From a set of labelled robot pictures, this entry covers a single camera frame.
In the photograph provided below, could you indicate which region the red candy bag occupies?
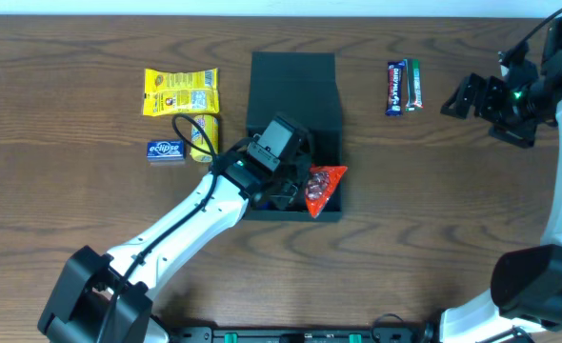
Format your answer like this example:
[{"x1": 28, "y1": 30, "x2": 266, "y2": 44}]
[{"x1": 305, "y1": 166, "x2": 348, "y2": 218}]

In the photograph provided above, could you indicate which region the dark green box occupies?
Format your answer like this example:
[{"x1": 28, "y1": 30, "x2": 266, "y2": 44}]
[{"x1": 246, "y1": 52, "x2": 343, "y2": 222}]

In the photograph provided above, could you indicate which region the yellow candy bag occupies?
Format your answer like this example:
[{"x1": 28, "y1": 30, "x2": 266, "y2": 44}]
[{"x1": 142, "y1": 69, "x2": 220, "y2": 117}]

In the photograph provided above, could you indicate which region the blue oreo cookie pack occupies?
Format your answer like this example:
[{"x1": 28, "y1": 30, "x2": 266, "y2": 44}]
[{"x1": 257, "y1": 202, "x2": 271, "y2": 211}]

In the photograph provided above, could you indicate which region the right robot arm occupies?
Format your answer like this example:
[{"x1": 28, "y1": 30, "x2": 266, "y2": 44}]
[{"x1": 437, "y1": 44, "x2": 562, "y2": 342}]

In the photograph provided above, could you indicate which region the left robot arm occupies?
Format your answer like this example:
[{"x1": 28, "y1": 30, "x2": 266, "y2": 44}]
[{"x1": 37, "y1": 151, "x2": 311, "y2": 342}]

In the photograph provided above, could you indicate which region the green chocolate bar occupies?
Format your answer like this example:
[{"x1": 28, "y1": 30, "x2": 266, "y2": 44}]
[{"x1": 404, "y1": 58, "x2": 423, "y2": 111}]

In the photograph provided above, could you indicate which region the purple dairy milk bar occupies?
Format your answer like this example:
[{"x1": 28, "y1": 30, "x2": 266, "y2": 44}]
[{"x1": 385, "y1": 61, "x2": 405, "y2": 116}]

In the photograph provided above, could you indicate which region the yellow candy roll tube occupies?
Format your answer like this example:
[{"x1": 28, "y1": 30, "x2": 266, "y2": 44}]
[{"x1": 191, "y1": 114, "x2": 219, "y2": 163}]

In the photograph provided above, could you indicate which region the blue eclipse mint tin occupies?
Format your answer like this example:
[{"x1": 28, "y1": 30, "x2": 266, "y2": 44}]
[{"x1": 147, "y1": 140, "x2": 185, "y2": 161}]

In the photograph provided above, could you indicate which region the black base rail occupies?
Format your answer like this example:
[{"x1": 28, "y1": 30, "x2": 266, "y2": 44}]
[{"x1": 170, "y1": 324, "x2": 439, "y2": 343}]

